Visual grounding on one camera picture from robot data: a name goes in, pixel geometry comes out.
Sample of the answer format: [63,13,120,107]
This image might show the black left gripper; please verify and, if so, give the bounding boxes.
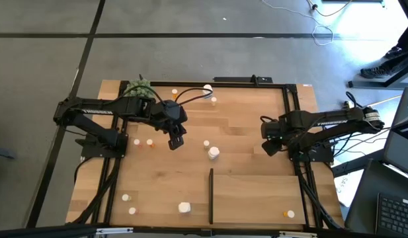
[163,120,188,151]

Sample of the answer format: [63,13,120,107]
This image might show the white round pill bottle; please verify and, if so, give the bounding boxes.
[208,146,221,161]

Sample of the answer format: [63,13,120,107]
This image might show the white Trader Joe's melatonin bottle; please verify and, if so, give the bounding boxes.
[177,201,192,215]

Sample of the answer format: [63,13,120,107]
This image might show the green succulent in white pot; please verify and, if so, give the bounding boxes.
[126,78,155,99]

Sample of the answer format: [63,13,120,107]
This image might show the black mounting bar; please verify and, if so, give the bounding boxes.
[213,75,274,84]

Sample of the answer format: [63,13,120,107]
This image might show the black desk crossbar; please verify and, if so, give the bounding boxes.
[332,148,386,178]

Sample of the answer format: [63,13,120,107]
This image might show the white paper sheet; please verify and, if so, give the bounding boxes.
[334,170,356,208]

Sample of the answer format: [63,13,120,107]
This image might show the dark desk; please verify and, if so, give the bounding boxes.
[344,157,408,238]

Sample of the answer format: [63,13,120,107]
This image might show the black desk foot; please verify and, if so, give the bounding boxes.
[348,59,408,89]

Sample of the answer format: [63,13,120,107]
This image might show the grey laptop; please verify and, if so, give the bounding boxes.
[384,86,408,182]

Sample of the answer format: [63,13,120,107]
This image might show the person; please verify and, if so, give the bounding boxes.
[360,24,408,79]

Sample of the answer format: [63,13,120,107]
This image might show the black laptop keyboard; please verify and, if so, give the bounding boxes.
[375,192,408,238]

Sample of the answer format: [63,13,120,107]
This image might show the black rig beam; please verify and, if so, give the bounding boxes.
[0,224,408,238]

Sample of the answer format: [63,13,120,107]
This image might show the dark floor object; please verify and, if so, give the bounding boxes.
[0,147,16,160]

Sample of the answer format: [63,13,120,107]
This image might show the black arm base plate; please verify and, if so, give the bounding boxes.
[287,137,335,163]
[80,132,129,159]

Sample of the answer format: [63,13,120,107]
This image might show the wooden shelf black frame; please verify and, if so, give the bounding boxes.
[208,167,307,225]

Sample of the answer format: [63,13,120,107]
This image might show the black cable bundle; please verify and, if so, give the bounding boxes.
[73,157,121,225]
[294,161,344,231]

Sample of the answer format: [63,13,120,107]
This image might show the silver aluminium bracket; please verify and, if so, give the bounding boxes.
[278,231,319,238]
[96,227,134,235]

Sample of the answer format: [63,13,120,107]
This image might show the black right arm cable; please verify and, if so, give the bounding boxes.
[345,91,362,109]

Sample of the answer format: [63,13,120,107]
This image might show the white floor cable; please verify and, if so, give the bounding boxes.
[261,0,335,47]

